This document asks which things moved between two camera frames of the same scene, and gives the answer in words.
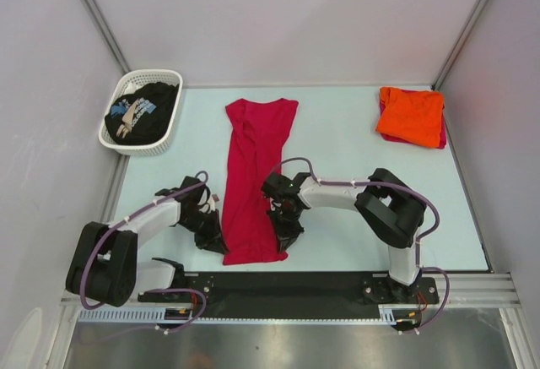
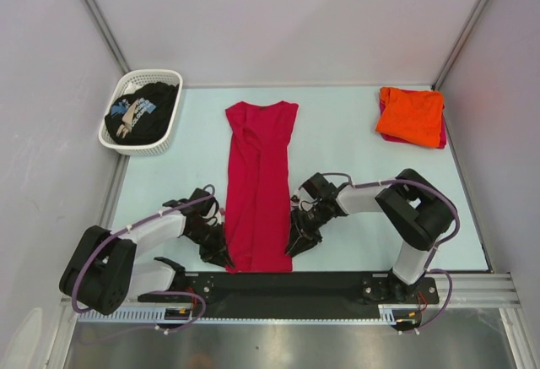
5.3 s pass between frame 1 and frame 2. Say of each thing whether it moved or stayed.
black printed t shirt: stayed
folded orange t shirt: stayed
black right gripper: moved
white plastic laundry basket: stayed
